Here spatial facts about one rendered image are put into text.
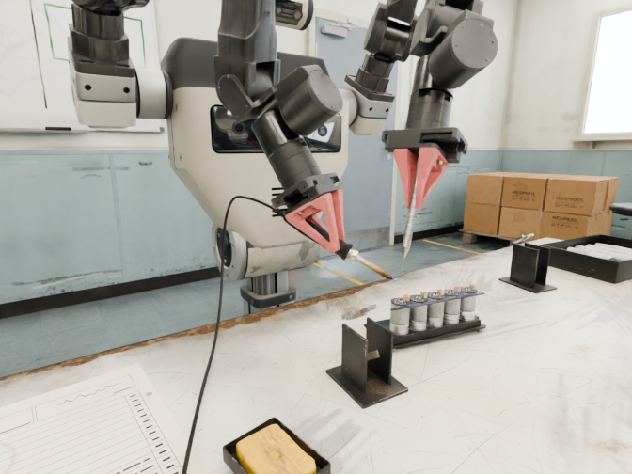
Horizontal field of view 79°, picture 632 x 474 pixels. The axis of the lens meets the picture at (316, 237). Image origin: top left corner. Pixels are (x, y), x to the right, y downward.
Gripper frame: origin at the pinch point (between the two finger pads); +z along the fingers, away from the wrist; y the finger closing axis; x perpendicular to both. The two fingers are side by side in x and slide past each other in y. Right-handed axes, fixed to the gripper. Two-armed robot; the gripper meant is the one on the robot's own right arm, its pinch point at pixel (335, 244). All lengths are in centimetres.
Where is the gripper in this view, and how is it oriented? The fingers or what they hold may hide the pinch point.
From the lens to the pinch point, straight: 52.6
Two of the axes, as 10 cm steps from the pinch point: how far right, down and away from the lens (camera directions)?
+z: 4.6, 8.9, 0.0
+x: -7.9, 4.1, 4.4
